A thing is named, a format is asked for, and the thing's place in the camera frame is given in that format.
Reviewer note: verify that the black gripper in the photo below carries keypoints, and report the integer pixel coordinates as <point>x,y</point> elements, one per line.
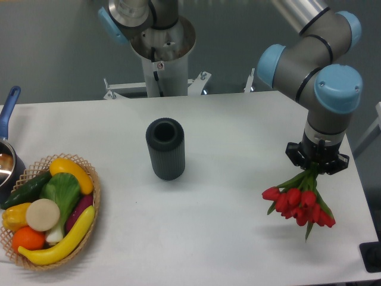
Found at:
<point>321,151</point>

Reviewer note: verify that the red tulip bouquet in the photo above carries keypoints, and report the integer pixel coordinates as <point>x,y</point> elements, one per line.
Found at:
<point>299,198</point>

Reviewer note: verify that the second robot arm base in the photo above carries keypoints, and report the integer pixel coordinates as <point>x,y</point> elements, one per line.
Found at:
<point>155,29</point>

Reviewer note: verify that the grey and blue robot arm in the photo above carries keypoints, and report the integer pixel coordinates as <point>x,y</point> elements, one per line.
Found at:
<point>308,73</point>

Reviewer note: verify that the dark grey ribbed vase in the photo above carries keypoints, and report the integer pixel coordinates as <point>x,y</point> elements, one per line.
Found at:
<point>165,139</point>

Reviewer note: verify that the black device at table edge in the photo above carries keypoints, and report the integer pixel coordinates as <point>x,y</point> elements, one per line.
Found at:
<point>370,253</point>

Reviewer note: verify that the purple sweet potato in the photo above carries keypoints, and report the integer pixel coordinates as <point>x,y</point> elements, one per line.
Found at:
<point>82,204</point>

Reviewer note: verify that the green bok choy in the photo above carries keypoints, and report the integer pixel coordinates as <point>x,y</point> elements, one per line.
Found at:
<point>64,190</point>

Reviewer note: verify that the yellow squash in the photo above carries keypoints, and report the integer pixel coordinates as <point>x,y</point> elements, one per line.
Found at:
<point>64,165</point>

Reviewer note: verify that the woven wicker basket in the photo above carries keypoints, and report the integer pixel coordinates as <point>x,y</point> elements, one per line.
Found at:
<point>38,168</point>

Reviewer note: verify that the beige round disc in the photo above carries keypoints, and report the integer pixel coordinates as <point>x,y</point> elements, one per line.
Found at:
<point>42,215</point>

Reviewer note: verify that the yellow banana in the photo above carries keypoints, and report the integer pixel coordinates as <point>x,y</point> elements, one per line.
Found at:
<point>66,246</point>

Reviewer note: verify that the green cucumber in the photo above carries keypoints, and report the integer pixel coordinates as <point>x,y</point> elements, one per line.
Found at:
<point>27,192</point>

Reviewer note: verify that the orange fruit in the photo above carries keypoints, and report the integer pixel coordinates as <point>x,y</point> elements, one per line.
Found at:
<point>28,238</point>

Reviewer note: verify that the yellow bell pepper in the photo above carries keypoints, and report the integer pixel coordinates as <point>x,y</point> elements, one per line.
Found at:
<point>14,218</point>

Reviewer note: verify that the white frame at right edge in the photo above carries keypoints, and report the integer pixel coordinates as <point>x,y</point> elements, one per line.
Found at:
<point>368,136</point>

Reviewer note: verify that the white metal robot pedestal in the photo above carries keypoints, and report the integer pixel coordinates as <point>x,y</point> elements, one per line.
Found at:
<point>170,79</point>

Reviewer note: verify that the blue handled saucepan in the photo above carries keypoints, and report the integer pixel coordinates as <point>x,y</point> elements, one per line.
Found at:
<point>12,167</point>

